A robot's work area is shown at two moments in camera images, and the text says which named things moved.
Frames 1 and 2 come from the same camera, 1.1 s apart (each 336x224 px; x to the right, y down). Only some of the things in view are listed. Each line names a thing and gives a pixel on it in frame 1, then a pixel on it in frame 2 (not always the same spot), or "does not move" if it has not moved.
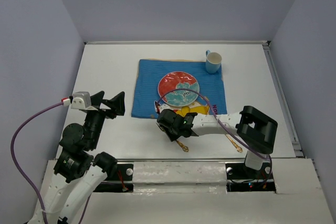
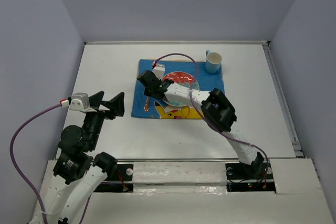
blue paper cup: x=213 y=62 does not move
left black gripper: x=117 y=103 does not move
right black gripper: x=171 y=136 → x=146 y=91
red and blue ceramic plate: x=178 y=80 does not move
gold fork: x=185 y=148 → x=146 y=106
